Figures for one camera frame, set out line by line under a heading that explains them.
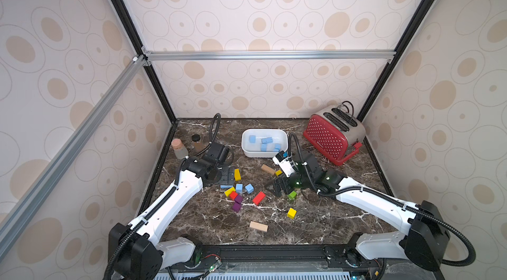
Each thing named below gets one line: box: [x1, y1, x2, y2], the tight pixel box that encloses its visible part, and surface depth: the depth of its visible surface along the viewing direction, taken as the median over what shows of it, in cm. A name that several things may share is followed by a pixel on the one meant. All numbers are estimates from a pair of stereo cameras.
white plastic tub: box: [240, 128, 289, 158], surface depth 111 cm
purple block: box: [231, 194, 243, 213], surface depth 88 cm
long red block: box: [252, 191, 267, 206], surface depth 91 cm
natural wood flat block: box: [249, 220, 269, 232], surface depth 83 cm
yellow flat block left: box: [234, 168, 241, 181], surface depth 97 cm
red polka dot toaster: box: [303, 103, 367, 166], surface depth 96 cm
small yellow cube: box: [286, 207, 297, 220], surface depth 85 cm
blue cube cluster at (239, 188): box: [235, 183, 244, 194], surface depth 91 cm
